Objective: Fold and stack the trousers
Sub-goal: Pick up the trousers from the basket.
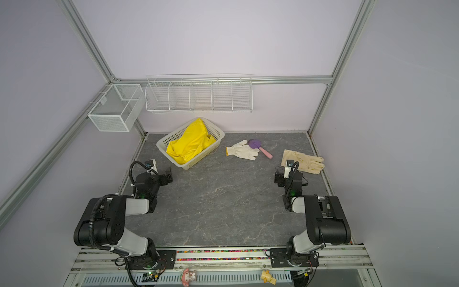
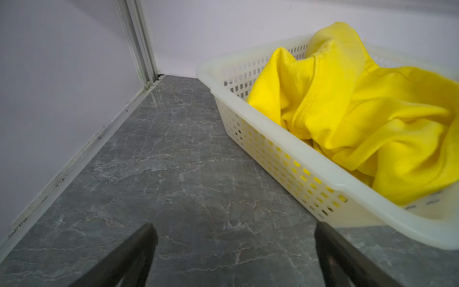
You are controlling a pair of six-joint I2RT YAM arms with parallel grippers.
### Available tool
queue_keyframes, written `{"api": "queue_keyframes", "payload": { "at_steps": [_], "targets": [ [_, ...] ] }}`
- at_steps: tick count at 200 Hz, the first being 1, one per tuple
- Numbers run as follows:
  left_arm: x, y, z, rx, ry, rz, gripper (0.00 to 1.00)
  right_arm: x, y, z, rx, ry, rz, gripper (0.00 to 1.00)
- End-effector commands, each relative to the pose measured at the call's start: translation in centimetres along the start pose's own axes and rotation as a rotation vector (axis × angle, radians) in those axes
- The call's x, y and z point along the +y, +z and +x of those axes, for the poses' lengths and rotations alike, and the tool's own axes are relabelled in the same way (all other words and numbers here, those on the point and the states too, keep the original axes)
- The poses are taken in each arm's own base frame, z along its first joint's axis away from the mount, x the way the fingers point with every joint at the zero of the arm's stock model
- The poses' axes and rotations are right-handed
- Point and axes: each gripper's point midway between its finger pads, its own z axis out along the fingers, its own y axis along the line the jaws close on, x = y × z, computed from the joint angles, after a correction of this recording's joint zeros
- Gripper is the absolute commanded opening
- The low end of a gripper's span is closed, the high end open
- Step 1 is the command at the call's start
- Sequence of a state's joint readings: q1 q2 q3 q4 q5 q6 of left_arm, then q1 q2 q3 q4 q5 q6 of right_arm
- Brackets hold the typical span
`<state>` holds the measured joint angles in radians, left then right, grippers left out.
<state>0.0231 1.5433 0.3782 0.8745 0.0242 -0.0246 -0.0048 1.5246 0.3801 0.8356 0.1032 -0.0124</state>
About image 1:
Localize yellow trousers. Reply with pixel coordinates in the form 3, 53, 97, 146
166, 118, 216, 165

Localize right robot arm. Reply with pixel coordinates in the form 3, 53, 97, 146
269, 160, 351, 268

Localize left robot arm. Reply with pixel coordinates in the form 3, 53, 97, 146
73, 160, 175, 271

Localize beige leather glove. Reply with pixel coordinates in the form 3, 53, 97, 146
281, 149, 325, 175

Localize purple and pink brush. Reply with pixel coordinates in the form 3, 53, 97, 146
247, 139, 273, 159

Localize white knit glove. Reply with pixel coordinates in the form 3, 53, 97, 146
225, 140, 259, 161

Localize white plastic laundry basket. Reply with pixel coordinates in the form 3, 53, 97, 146
157, 117, 225, 170

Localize yellow duck toy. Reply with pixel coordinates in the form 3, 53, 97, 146
261, 270, 277, 285

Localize pink plush toy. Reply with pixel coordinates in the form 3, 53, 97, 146
181, 269, 197, 287

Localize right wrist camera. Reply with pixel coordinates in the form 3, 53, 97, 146
284, 160, 295, 179

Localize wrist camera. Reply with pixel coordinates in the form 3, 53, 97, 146
284, 160, 295, 179
144, 159, 158, 175

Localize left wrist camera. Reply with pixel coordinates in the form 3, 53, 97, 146
144, 159, 158, 175

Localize white mesh wall box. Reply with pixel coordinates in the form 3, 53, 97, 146
88, 84, 145, 132

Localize black corrugated cable hose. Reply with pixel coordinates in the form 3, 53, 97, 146
88, 194, 119, 250

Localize white wire wall shelf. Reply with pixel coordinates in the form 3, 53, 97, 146
145, 74, 253, 112

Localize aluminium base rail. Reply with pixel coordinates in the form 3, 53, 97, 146
69, 244, 374, 275

